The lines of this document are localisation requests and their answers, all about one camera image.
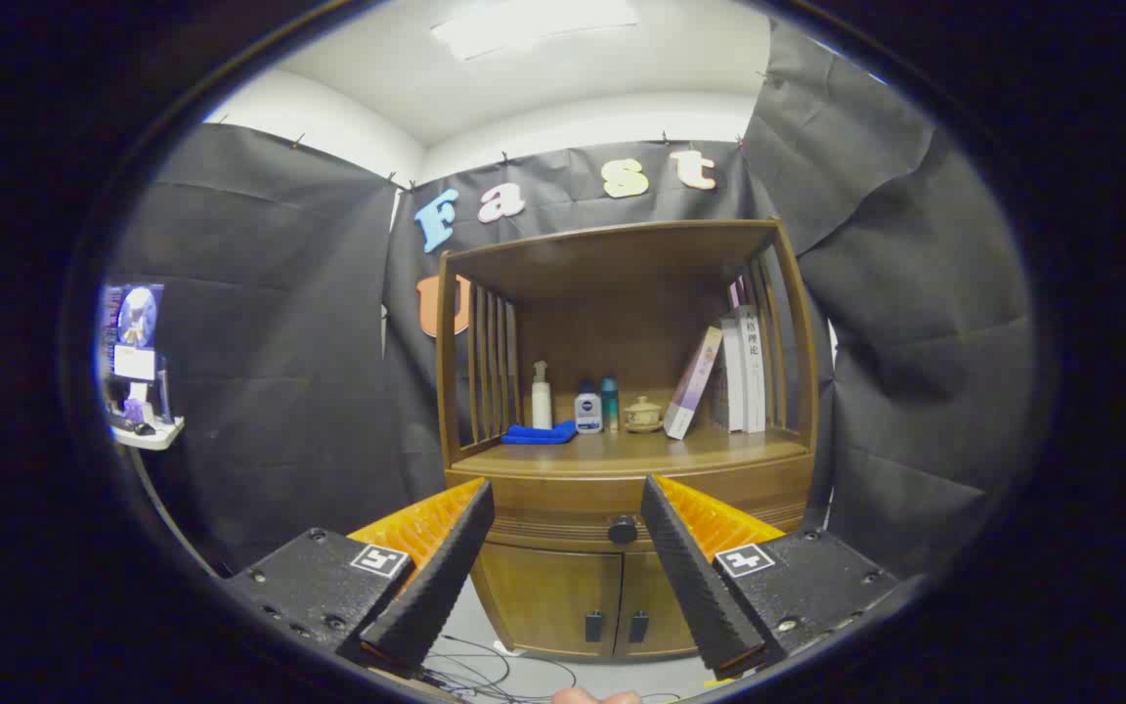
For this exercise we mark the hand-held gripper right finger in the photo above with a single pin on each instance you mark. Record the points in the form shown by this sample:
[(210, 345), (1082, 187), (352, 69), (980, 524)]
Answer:
[(695, 587)]

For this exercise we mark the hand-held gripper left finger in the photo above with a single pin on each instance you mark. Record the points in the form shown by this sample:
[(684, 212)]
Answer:
[(431, 587)]

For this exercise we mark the wooden drawer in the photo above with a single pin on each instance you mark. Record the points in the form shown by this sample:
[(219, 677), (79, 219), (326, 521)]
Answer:
[(563, 501)]

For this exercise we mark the wooden cabinet door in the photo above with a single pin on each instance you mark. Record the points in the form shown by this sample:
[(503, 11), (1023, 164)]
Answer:
[(656, 606), (543, 596)]

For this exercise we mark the wooden countertop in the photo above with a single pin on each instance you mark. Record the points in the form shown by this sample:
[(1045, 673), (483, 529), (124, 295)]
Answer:
[(641, 450)]

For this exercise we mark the wooden cabinet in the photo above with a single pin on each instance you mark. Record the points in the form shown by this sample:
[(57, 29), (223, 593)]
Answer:
[(622, 264)]

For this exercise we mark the beige lidded teacup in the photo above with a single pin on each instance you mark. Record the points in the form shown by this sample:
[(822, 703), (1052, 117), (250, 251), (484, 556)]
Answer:
[(642, 416)]

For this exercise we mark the blue folded cloth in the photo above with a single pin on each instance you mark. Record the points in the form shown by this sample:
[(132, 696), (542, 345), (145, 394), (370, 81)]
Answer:
[(536, 434)]

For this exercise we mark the grey patterned book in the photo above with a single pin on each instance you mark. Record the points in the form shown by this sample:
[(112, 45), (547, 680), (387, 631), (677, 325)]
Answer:
[(718, 396)]

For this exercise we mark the teal bottle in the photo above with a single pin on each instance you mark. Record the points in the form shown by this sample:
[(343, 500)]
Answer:
[(610, 406)]

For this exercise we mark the purple and white book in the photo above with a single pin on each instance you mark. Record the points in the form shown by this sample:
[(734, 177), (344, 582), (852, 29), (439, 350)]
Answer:
[(693, 386)]

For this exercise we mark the white lotion bottle blue cap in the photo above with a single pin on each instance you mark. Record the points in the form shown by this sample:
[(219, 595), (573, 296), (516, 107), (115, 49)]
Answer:
[(587, 416)]

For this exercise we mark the plain white book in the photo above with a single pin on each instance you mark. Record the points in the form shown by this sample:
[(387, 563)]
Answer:
[(731, 381)]

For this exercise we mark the white pump bottle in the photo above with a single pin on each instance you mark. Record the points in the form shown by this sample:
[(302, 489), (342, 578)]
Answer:
[(541, 406)]

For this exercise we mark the white book black lettering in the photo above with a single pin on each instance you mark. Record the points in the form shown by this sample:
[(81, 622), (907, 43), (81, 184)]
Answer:
[(753, 372)]

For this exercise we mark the black backdrop cloth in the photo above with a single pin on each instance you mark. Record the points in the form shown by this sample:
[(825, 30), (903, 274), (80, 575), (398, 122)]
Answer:
[(270, 342)]

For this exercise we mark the white desk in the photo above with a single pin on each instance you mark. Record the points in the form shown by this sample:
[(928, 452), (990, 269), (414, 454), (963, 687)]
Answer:
[(157, 435)]

